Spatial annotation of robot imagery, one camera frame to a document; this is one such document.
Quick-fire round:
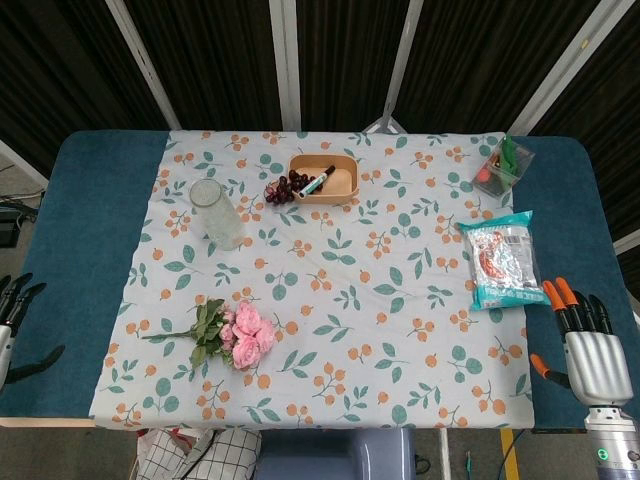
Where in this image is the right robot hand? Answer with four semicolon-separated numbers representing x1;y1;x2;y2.
529;277;634;407

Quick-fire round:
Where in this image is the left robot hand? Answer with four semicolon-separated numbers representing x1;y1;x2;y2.
0;272;67;392

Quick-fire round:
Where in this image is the pink rose bouquet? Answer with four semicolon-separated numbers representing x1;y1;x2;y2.
141;298;284;372

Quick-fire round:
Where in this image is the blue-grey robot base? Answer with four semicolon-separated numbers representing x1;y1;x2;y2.
255;429;417;480

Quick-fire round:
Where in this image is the clear glass vase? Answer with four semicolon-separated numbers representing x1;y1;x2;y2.
188;178;249;252

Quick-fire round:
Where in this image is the blue table mat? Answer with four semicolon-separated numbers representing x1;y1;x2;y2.
0;129;640;434

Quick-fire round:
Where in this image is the teal snack packet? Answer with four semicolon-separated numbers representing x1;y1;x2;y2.
457;209;552;312

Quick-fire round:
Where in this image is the clear plastic box with items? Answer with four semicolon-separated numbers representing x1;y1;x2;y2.
472;134;536;201

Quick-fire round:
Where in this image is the black white checkered bag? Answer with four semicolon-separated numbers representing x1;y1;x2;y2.
134;427;263;480

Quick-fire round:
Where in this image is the floral patterned tablecloth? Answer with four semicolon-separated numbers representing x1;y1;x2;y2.
88;128;536;431

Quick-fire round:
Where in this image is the dark red grape bunch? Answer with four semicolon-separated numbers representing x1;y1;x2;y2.
264;169;317;206

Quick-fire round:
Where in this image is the tan rectangular tray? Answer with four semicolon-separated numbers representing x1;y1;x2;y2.
288;153;361;206

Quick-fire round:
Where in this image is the teal marker pen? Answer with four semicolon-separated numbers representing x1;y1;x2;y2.
298;165;337;198

